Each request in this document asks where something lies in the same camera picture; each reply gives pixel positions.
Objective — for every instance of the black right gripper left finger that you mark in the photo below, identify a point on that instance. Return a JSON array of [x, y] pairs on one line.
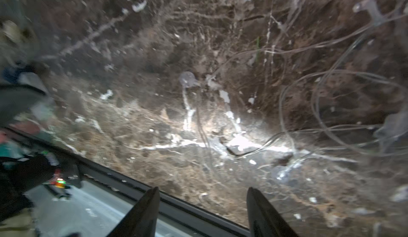
[[141, 220]]

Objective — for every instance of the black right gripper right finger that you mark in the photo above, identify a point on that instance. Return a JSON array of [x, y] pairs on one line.
[[264, 219]]

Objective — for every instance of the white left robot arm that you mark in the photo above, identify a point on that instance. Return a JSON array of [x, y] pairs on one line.
[[18, 177]]

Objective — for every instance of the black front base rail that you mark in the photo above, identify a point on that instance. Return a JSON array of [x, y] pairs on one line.
[[94, 200]]

